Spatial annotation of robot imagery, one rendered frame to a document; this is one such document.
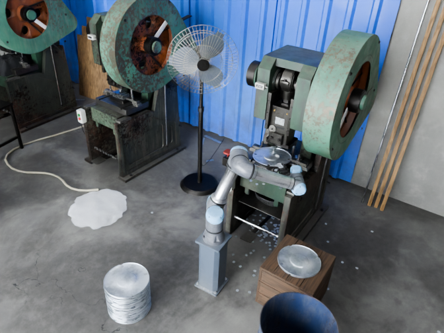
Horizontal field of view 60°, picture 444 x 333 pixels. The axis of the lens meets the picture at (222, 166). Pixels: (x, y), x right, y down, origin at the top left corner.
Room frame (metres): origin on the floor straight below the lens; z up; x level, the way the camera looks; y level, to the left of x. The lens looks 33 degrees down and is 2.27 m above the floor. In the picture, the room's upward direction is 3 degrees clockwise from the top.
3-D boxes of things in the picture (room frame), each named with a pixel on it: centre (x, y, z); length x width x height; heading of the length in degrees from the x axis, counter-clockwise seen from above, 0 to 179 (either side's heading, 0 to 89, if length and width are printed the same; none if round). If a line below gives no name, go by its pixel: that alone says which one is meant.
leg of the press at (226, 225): (2.88, -0.29, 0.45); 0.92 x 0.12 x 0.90; 147
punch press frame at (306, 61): (2.74, -0.52, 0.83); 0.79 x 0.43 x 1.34; 147
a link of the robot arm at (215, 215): (1.96, 0.03, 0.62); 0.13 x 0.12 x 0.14; 2
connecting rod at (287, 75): (2.61, -0.44, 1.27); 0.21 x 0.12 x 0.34; 147
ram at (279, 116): (2.58, -0.42, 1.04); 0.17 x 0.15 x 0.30; 147
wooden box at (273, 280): (1.87, -0.56, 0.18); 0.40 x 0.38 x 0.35; 147
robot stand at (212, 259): (1.95, 0.03, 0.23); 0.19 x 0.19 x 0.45; 61
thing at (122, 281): (1.71, 0.58, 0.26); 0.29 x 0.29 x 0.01
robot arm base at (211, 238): (1.95, 0.03, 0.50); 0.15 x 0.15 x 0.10
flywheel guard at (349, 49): (2.52, -0.78, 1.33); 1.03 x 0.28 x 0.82; 147
